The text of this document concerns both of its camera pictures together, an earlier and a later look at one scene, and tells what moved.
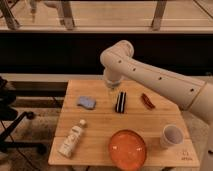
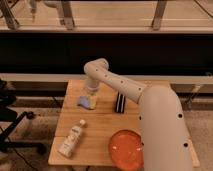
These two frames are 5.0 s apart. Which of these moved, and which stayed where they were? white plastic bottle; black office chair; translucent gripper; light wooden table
Moved: translucent gripper
Stayed: black office chair; light wooden table; white plastic bottle
